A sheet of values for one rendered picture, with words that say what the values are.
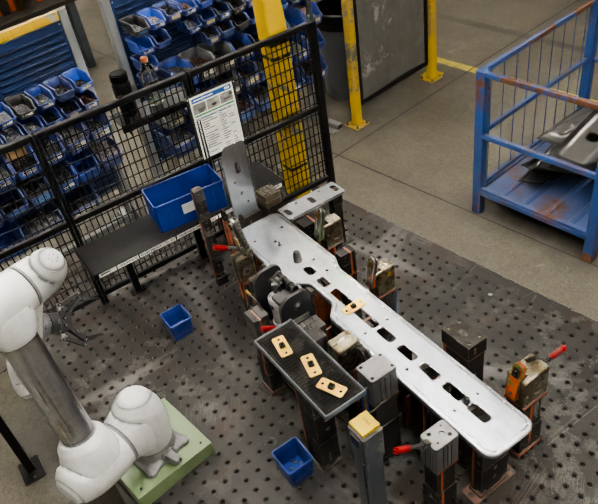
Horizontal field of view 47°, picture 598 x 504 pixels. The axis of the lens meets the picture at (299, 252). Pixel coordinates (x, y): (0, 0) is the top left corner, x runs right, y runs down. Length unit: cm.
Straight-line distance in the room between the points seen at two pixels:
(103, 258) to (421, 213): 225
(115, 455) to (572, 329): 167
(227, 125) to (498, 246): 188
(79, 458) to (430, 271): 157
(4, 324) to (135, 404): 53
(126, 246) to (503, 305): 151
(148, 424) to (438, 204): 275
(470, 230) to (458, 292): 146
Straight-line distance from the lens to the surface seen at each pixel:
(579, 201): 427
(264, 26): 302
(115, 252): 282
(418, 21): 566
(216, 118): 295
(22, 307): 192
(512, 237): 422
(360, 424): 185
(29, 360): 199
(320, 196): 289
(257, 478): 236
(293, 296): 217
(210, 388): 263
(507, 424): 206
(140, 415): 223
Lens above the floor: 266
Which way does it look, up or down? 39 degrees down
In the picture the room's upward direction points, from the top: 10 degrees counter-clockwise
